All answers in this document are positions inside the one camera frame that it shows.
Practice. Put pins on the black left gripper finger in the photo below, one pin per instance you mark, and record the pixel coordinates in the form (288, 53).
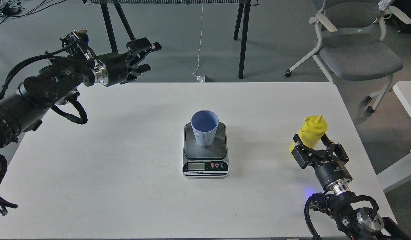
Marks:
(134, 73)
(138, 49)

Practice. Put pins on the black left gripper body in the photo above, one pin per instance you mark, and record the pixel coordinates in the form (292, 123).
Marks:
(114, 68)

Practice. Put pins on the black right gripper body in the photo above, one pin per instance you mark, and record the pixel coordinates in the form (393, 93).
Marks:
(330, 168)

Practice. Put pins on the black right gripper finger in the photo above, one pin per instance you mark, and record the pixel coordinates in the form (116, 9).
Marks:
(303, 155)
(334, 151)

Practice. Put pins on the yellow squeeze bottle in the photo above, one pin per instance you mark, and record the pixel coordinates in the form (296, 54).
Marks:
(312, 129)

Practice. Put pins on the blue plastic cup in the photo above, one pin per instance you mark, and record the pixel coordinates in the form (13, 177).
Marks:
(204, 124)

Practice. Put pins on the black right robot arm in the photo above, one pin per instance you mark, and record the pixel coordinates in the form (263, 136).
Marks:
(355, 215)

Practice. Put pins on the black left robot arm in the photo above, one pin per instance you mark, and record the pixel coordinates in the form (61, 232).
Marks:
(55, 86)

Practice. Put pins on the black digital kitchen scale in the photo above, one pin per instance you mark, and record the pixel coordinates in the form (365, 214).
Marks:
(211, 162)

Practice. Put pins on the black legged background table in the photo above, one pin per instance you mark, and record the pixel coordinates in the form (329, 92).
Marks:
(183, 29)

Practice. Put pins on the grey office chair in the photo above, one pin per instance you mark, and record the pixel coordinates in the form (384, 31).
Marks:
(357, 56)

